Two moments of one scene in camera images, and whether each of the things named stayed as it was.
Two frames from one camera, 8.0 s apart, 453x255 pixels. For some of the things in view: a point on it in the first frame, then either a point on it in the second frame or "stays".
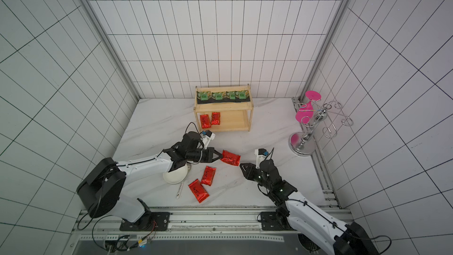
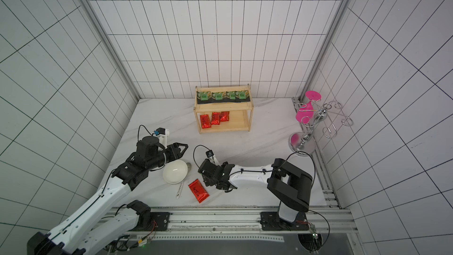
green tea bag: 218,95 stays
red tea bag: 216,118 stays
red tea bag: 199,191 stays
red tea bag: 205,121 stays
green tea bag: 204,95 stays
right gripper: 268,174 -> 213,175
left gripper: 210,151 -> 175,150
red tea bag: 230,158 -> 225,116
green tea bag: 230,94 stays
